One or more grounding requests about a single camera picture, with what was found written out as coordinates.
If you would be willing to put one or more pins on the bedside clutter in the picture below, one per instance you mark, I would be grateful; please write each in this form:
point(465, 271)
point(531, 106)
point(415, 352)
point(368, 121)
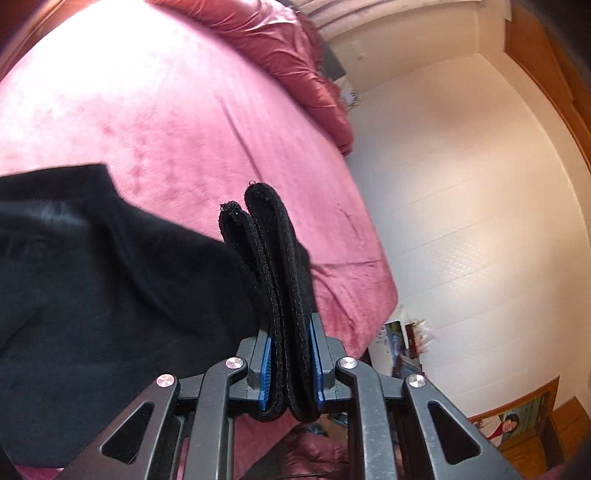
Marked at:
point(401, 346)

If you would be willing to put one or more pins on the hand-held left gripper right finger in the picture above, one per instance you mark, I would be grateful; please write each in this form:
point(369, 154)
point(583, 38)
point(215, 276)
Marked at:
point(317, 364)

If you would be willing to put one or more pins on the framed portrait picture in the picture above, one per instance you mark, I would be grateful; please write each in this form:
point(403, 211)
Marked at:
point(512, 422)

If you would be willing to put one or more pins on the black embroidered pants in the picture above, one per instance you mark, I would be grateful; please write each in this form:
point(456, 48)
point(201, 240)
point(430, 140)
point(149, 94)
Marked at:
point(115, 300)

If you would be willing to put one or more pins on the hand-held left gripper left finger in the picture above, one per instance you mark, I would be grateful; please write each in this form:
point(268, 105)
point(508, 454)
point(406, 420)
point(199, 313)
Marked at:
point(264, 369)

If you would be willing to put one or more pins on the crumpled pink duvet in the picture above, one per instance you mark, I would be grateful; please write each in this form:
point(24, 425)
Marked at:
point(286, 50)

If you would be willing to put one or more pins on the grey and white headboard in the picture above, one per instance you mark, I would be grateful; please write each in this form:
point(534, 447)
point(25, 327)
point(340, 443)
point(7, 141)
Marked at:
point(332, 62)

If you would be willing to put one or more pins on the wooden door frame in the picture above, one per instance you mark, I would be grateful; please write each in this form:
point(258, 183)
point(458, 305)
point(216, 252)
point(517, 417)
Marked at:
point(545, 55)

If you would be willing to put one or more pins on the floral beige curtain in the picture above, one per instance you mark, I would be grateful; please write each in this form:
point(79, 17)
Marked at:
point(392, 14)

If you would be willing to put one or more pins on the bed with pink sheet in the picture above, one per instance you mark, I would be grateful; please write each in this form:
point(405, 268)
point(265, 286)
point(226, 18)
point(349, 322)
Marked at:
point(184, 115)

